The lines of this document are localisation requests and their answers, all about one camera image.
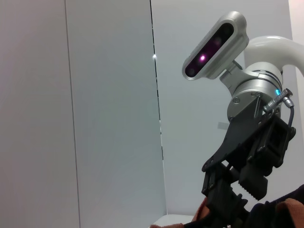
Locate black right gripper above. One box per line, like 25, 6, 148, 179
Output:
201, 96, 296, 228

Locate black food bag brown straps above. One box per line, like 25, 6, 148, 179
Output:
149, 183, 304, 228

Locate right gripper cable with plug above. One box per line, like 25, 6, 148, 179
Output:
262, 88, 295, 129

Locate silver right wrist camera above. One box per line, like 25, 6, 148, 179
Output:
182, 10, 249, 81

